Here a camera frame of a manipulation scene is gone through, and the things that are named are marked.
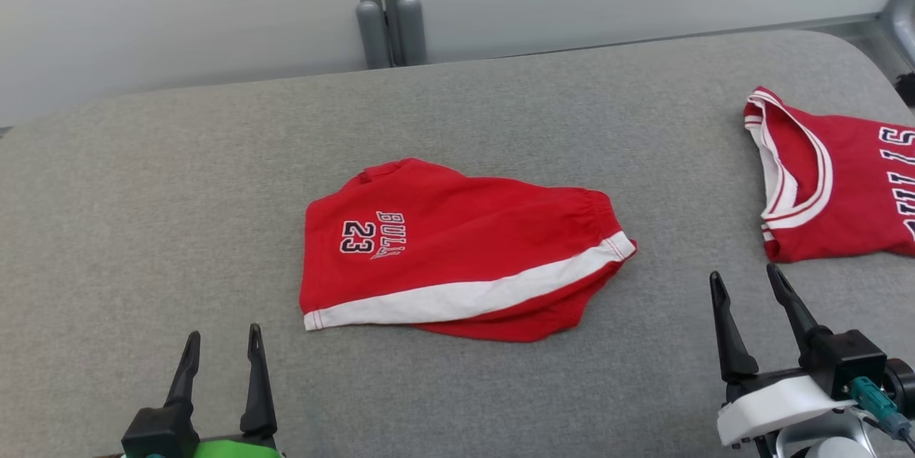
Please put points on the red jersey white striped trim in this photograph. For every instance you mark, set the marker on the red jersey white striped trim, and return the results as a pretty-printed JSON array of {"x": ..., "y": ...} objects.
[{"x": 843, "y": 186}]

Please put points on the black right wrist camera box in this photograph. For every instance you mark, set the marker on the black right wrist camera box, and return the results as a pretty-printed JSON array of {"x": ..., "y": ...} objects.
[{"x": 847, "y": 365}]

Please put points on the grey partition post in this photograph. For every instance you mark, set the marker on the grey partition post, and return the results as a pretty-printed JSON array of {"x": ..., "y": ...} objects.
[
  {"x": 372, "y": 36},
  {"x": 412, "y": 29}
]

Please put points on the grey partition bottom rail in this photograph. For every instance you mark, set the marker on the grey partition bottom rail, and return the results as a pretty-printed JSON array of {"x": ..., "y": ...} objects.
[{"x": 843, "y": 23}]

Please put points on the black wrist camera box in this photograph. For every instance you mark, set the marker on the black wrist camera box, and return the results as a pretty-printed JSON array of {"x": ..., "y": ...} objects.
[
  {"x": 847, "y": 365},
  {"x": 157, "y": 433}
]

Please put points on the black caster wheel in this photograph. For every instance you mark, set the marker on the black caster wheel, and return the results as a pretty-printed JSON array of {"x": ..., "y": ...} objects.
[{"x": 908, "y": 86}]

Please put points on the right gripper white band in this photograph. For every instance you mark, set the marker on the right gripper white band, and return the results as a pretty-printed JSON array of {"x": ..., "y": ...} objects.
[{"x": 779, "y": 404}]

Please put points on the grey metal caster leg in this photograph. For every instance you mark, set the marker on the grey metal caster leg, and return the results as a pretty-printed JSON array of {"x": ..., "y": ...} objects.
[{"x": 904, "y": 15}]

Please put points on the teal right camera connector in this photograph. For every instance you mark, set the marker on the teal right camera connector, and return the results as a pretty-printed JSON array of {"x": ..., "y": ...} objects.
[{"x": 872, "y": 401}]

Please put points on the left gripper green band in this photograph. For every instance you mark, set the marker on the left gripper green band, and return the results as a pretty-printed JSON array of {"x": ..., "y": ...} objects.
[{"x": 236, "y": 449}]

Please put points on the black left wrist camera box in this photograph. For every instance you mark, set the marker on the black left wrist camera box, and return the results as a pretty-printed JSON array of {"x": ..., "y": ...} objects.
[{"x": 157, "y": 433}]

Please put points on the red shorts white stripe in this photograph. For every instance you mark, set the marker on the red shorts white stripe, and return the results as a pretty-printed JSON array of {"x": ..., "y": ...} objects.
[{"x": 465, "y": 229}]

